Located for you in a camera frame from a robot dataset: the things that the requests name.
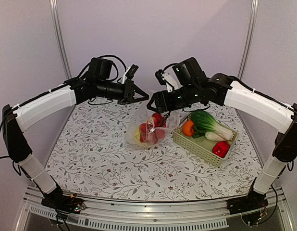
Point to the red bell pepper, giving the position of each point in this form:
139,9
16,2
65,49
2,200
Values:
221,148

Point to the floral tablecloth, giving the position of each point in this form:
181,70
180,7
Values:
91,157

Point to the aluminium frame post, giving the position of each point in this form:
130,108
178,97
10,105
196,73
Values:
249,37
59,37

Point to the aluminium front rail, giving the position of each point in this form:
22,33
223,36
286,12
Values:
105,214

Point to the beige perforated plastic basket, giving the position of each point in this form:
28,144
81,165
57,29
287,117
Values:
201,146

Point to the left aluminium frame post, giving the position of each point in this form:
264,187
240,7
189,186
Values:
59,37

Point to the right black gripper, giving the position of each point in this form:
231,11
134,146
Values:
162,104

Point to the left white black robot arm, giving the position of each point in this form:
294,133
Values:
93,81

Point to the white radish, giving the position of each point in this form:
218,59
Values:
211,136

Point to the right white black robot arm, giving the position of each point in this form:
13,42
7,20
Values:
230,91

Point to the orange fruit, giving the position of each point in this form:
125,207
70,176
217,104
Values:
187,128

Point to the right aluminium frame post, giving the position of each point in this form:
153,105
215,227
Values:
249,37

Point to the clear zip top bag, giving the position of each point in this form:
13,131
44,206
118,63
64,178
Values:
141,115

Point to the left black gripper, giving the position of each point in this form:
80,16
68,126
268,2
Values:
129,87

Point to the yellow napa cabbage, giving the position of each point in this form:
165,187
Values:
140,138

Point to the green white bok choy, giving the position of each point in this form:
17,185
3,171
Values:
204,122

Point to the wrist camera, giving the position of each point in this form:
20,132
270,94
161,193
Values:
129,73
165,79

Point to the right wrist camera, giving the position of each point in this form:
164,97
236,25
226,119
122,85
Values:
165,79

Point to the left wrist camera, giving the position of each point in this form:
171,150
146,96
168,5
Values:
129,73

